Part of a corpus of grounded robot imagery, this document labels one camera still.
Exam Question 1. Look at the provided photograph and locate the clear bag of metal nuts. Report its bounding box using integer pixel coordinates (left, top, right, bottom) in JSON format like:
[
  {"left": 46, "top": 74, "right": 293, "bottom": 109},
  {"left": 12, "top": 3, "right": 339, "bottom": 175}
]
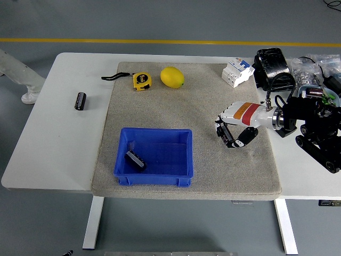
[{"left": 290, "top": 57, "right": 324, "bottom": 87}]

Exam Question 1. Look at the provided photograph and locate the clear plastic bag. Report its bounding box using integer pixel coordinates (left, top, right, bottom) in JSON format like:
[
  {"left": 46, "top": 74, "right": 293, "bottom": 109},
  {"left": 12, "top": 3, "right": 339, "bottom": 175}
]
[{"left": 306, "top": 54, "right": 341, "bottom": 79}]

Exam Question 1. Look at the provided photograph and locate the black table control panel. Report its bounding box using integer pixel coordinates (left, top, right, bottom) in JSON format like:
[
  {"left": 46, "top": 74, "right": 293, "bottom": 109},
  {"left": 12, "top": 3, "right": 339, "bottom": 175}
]
[{"left": 318, "top": 199, "right": 341, "bottom": 207}]

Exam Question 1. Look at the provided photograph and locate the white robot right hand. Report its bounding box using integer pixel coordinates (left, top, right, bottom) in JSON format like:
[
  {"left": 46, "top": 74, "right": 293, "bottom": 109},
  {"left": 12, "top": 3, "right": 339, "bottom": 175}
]
[{"left": 214, "top": 101, "right": 273, "bottom": 149}]

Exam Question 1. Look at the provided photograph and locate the yellow lemon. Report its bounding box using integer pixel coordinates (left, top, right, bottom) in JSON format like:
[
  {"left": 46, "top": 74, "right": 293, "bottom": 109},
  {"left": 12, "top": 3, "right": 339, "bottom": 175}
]
[{"left": 160, "top": 66, "right": 185, "bottom": 89}]

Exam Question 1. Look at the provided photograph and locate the dark brown ribbed battery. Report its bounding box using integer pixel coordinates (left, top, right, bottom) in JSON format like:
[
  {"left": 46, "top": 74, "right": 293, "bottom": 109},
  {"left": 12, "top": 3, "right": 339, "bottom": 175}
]
[{"left": 124, "top": 149, "right": 148, "bottom": 172}]

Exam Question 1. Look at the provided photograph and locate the black adapter with cable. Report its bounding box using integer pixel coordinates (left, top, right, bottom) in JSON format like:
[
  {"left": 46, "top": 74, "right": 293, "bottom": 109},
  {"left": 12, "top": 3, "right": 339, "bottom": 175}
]
[{"left": 298, "top": 56, "right": 341, "bottom": 97}]

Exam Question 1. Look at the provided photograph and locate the black battery with grey stripe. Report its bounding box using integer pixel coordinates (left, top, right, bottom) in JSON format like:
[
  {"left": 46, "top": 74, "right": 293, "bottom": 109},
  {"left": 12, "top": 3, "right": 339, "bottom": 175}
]
[{"left": 74, "top": 92, "right": 88, "bottom": 111}]

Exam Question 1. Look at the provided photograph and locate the person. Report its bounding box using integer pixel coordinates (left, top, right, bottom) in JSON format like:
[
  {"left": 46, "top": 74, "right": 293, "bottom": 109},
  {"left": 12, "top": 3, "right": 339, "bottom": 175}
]
[{"left": 0, "top": 49, "right": 46, "bottom": 105}]

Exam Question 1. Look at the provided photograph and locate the white table leg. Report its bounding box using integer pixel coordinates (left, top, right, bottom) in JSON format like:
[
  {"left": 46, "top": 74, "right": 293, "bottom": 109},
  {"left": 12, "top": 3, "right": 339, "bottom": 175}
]
[
  {"left": 274, "top": 199, "right": 299, "bottom": 255},
  {"left": 82, "top": 197, "right": 105, "bottom": 250}
]

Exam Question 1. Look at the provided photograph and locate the yellow tape measure with strap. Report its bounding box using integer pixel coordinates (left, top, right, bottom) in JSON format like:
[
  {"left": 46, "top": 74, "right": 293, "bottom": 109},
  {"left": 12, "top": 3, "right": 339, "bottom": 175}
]
[{"left": 101, "top": 71, "right": 152, "bottom": 92}]

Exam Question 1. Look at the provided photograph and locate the grey-brown table mat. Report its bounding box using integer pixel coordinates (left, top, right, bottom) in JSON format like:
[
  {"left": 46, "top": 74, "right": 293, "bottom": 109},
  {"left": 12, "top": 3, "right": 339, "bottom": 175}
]
[{"left": 91, "top": 61, "right": 282, "bottom": 200}]

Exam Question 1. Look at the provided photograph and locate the light blue bowl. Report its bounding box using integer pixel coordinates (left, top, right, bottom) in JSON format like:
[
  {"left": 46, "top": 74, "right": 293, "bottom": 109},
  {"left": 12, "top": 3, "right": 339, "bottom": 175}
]
[{"left": 297, "top": 84, "right": 341, "bottom": 107}]

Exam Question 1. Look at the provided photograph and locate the black battery with silver stripe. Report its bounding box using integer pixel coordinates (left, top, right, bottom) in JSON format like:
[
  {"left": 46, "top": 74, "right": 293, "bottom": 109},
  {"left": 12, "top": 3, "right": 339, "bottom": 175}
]
[{"left": 218, "top": 124, "right": 234, "bottom": 145}]

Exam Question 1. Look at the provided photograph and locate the black glossy device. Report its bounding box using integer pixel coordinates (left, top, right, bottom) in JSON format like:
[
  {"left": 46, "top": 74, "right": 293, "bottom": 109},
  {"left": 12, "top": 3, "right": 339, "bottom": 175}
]
[{"left": 252, "top": 47, "right": 297, "bottom": 93}]

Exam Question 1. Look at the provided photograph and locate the black floor cable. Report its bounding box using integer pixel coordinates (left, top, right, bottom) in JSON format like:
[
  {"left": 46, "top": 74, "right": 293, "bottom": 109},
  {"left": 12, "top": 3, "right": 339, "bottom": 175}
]
[{"left": 323, "top": 0, "right": 341, "bottom": 11}]

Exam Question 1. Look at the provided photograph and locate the blue plastic box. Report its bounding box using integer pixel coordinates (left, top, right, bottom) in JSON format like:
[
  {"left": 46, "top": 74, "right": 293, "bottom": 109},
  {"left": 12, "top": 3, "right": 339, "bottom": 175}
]
[{"left": 113, "top": 127, "right": 193, "bottom": 187}]

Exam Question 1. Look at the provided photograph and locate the white and blue circuit breaker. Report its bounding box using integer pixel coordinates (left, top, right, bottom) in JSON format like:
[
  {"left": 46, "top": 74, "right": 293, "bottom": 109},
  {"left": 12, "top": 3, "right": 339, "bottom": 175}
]
[{"left": 221, "top": 59, "right": 255, "bottom": 88}]

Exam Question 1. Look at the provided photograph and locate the small black power adapter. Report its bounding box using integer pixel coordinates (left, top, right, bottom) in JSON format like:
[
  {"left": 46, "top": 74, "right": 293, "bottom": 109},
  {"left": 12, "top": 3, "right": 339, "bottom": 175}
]
[{"left": 275, "top": 125, "right": 298, "bottom": 139}]

